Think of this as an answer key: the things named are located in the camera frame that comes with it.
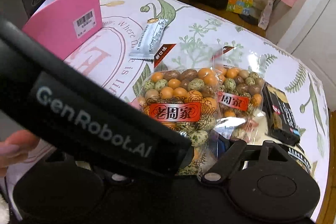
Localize large noodle snack bag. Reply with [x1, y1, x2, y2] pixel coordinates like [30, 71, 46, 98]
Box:
[284, 145, 312, 174]

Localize colourful gift bag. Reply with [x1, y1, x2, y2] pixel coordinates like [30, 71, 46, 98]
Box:
[226, 0, 253, 16]

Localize floral bed sheet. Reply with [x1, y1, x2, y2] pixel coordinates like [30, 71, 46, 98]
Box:
[4, 0, 330, 222]

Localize black cracker packet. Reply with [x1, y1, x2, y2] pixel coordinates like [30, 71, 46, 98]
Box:
[262, 82, 301, 146]

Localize white door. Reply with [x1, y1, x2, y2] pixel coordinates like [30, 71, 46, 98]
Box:
[266, 0, 335, 87]

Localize pink cardboard box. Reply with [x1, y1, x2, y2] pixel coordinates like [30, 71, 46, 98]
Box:
[22, 0, 102, 60]

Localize person's left hand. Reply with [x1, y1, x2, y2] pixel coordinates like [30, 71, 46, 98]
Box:
[0, 130, 40, 177]

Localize coated peanuts bag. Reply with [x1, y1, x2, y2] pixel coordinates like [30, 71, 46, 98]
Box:
[133, 43, 220, 176]
[213, 46, 266, 144]

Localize white snack bar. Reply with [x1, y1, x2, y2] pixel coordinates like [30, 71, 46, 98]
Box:
[129, 18, 168, 61]

